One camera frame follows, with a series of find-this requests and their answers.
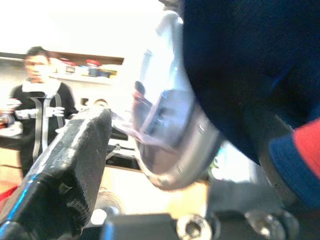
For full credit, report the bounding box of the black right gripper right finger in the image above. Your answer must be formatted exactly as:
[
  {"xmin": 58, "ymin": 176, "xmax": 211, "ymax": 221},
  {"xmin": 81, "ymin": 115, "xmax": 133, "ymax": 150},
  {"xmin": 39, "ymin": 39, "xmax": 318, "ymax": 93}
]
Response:
[{"xmin": 249, "ymin": 113, "xmax": 301, "ymax": 208}]

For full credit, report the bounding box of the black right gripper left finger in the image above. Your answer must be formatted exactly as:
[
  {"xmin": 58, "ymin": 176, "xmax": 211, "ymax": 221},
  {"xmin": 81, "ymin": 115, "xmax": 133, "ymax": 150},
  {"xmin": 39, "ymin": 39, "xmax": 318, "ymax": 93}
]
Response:
[{"xmin": 0, "ymin": 108, "xmax": 113, "ymax": 240}]

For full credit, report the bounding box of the navy garment with red cuff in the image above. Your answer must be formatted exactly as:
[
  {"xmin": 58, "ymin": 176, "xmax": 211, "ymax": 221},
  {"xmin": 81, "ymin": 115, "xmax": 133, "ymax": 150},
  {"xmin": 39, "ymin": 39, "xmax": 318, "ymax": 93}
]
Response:
[{"xmin": 182, "ymin": 0, "xmax": 320, "ymax": 208}]

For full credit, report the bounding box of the person in black jacket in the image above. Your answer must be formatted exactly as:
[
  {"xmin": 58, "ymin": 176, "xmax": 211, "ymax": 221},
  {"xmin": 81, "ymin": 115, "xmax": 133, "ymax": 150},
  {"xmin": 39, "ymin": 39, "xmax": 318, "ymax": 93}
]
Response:
[{"xmin": 0, "ymin": 46, "xmax": 80, "ymax": 177}]

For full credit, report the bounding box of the round glass washer door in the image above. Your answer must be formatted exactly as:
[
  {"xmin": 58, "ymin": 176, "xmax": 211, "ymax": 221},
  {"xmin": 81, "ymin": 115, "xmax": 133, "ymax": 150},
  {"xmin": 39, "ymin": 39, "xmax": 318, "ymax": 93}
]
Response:
[{"xmin": 131, "ymin": 12, "xmax": 222, "ymax": 191}]

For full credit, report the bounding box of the wall shelf with items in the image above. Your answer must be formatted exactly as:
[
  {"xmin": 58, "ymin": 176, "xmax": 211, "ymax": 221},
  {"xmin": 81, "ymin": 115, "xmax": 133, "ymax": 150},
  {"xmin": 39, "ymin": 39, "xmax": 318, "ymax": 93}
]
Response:
[{"xmin": 48, "ymin": 51, "xmax": 125, "ymax": 85}]

